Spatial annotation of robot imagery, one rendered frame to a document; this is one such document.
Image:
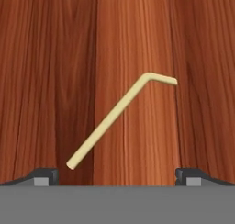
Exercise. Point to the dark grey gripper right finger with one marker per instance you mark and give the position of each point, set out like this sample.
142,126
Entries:
189,175

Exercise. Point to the cream bent drinking straw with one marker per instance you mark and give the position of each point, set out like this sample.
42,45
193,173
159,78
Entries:
122,106

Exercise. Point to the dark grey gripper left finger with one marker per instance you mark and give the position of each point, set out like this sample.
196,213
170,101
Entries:
46,175

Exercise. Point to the brown wooden drawer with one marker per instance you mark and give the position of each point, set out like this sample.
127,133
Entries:
117,35

